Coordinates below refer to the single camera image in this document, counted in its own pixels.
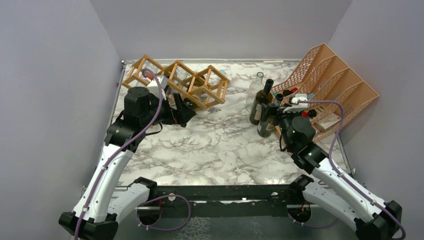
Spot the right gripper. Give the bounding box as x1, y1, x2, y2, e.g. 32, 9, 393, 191
260, 102, 302, 150

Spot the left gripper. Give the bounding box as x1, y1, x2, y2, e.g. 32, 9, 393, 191
141, 92, 196, 128

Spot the dark green top wine bottle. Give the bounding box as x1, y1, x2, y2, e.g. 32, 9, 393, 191
257, 93, 284, 138

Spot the green wine bottle beige label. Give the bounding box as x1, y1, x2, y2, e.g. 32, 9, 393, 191
249, 78, 274, 125

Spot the clear glass bottle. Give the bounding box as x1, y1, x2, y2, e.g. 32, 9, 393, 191
245, 72, 264, 113

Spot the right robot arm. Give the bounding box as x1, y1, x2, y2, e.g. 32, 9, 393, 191
261, 103, 407, 240

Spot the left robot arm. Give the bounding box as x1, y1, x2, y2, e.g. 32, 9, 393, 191
58, 86, 196, 240

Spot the dark bottle silver cap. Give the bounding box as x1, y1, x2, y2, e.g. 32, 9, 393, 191
183, 97, 199, 111

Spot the wooden wine rack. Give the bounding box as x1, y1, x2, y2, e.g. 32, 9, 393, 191
122, 54, 230, 111

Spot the peach plastic desk organizer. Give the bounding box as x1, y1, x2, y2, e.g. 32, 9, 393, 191
271, 43, 379, 129

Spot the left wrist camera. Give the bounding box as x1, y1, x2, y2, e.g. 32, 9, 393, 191
146, 75, 169, 100

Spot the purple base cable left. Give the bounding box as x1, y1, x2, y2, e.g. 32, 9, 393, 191
136, 194, 192, 233

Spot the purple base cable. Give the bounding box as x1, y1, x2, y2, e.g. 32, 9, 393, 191
287, 211, 339, 230
136, 194, 192, 233

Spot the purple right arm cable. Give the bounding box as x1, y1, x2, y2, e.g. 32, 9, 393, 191
298, 100, 408, 240

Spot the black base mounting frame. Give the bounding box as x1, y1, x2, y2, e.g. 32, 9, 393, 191
132, 184, 304, 218

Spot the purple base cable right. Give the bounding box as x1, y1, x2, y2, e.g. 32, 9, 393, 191
287, 211, 339, 230

